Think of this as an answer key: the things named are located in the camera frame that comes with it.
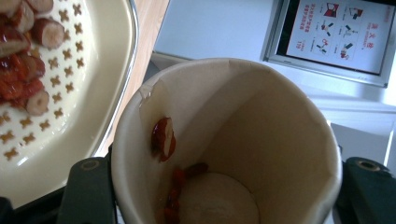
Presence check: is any cream strainer bowl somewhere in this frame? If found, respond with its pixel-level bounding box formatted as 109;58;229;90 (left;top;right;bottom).
0;0;140;209

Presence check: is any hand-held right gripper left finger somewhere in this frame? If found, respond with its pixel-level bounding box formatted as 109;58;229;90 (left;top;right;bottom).
55;157;118;224

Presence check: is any framed red and white sign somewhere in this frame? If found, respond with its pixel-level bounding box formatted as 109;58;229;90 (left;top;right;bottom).
261;0;396;88

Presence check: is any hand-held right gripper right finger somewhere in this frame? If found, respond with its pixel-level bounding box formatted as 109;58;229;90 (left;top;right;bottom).
334;157;396;224

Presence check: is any pile of sliced red dates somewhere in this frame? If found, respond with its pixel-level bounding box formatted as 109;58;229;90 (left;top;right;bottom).
0;0;68;117

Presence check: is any single red date slice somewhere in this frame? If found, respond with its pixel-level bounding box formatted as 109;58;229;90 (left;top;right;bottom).
150;117;177;162

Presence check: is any brown paper cup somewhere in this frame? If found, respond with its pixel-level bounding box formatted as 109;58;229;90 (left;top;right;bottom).
110;58;344;224

